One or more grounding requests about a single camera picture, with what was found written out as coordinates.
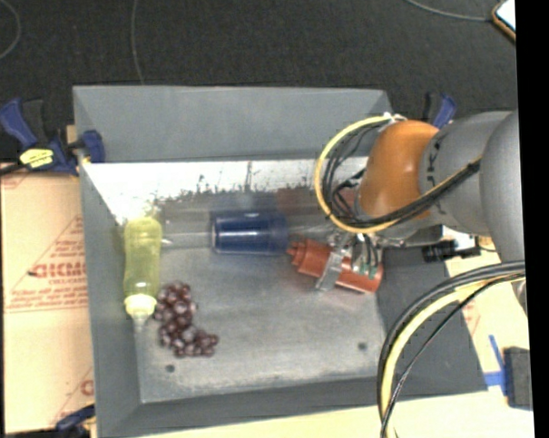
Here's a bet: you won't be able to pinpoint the black cylinder on white bracket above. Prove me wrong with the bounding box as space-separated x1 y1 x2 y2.
419 230 498 265

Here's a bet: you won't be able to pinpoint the dark blue cup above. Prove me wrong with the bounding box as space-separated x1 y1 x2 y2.
209 208 290 259

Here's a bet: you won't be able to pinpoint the yellow-green plastic bottle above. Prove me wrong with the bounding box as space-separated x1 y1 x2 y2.
118 213 170 335

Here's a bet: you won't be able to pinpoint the purple toy grape bunch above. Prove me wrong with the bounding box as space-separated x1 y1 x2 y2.
150 278 221 361

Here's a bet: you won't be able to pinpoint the red-brown plastic bottle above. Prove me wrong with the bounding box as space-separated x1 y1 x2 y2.
285 235 386 298

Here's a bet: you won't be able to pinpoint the grey metal bin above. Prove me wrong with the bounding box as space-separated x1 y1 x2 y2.
71 68 490 438

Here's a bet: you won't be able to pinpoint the brown cardboard board, red print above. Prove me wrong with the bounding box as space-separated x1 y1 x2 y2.
0 164 98 435

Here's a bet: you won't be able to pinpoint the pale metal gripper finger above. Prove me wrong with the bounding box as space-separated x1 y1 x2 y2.
312 249 348 293

